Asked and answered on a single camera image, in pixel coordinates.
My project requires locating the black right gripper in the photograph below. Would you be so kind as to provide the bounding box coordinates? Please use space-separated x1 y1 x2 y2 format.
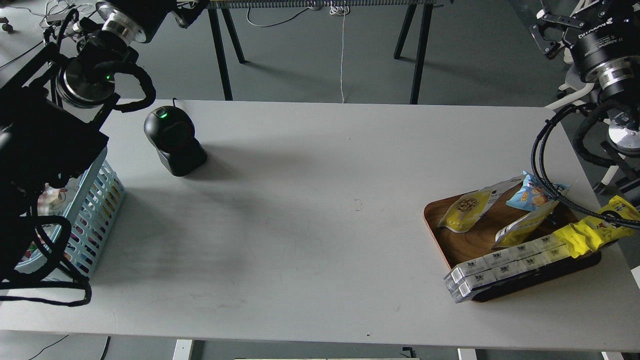
529 0 639 84

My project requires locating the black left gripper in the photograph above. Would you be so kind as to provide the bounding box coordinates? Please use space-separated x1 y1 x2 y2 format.
96 0 211 44

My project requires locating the yellow nut snack pouch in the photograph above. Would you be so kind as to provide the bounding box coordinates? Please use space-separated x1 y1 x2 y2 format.
438 174 526 234

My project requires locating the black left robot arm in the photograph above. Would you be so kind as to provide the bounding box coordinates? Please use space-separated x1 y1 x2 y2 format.
0 0 210 307

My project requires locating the blue chips snack bag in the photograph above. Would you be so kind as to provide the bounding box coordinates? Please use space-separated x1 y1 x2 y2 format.
505 170 553 212

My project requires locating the yellow cartoon snack bag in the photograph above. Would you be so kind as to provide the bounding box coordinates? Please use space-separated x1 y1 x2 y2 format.
552 195 640 259

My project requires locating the red white snack bag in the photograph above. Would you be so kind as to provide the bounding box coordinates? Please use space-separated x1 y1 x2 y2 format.
37 183 68 216

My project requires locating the yellow white snack pouch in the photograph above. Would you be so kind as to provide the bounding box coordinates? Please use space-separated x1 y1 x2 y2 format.
491 200 560 249

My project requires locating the light blue plastic basket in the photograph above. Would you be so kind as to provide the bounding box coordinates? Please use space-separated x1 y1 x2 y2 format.
42 150 126 278

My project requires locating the white boxed snack pack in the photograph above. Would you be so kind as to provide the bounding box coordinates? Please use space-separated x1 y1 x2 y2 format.
443 234 572 303

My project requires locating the black trestle background table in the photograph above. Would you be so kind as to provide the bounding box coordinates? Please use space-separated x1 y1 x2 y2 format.
202 0 453 105

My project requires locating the black barcode scanner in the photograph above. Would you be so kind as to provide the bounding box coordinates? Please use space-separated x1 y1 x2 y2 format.
143 97 208 177

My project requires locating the wooden oval tray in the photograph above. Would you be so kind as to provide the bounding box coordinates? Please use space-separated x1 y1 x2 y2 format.
423 183 602 303

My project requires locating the white hanging cable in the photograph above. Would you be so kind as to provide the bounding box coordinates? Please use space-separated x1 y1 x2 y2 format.
328 4 350 104

